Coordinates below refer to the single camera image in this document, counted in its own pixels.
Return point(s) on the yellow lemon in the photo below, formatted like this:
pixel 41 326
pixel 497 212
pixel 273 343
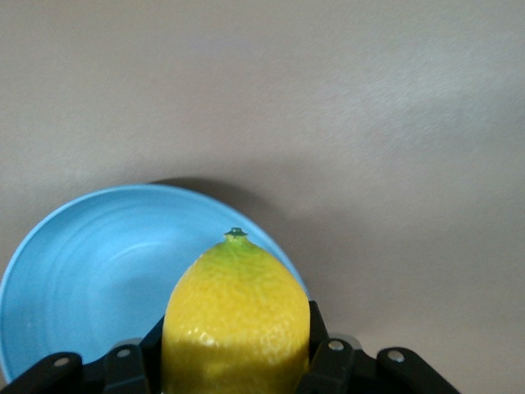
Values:
pixel 234 316

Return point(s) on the blue plate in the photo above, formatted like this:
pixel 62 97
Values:
pixel 102 279

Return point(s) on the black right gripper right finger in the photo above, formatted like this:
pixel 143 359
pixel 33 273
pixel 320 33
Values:
pixel 340 369

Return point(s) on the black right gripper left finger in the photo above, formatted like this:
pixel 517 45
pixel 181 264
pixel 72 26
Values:
pixel 127 369

